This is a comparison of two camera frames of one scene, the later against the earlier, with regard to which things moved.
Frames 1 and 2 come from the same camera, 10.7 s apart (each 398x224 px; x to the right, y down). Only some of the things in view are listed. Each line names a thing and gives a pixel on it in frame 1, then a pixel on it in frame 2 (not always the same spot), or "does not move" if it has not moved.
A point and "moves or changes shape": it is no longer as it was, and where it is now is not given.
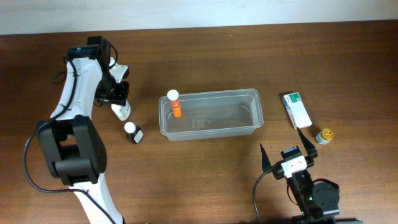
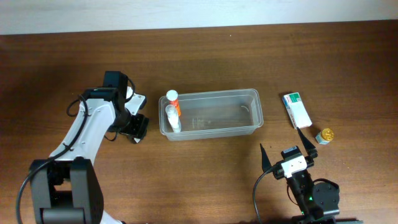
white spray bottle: x=122 y=112 moves or changes shape
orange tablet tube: x=173 y=96 does not move
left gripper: x=121 y=98 -> x=139 y=129
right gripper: x=311 y=152 does not move
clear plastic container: x=212 y=114 does not move
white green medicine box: x=296 y=110 does not move
